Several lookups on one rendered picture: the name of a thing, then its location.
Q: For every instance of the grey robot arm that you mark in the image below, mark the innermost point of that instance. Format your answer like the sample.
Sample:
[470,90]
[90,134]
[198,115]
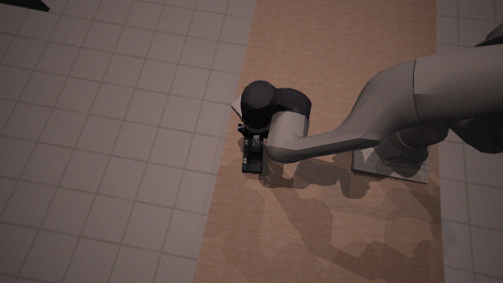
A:
[453,87]

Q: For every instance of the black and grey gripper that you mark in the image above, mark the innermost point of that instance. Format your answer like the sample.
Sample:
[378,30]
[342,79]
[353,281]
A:
[244,131]

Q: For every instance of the black rack of three labelled bins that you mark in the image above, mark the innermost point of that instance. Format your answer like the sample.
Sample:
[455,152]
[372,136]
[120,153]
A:
[252,157]

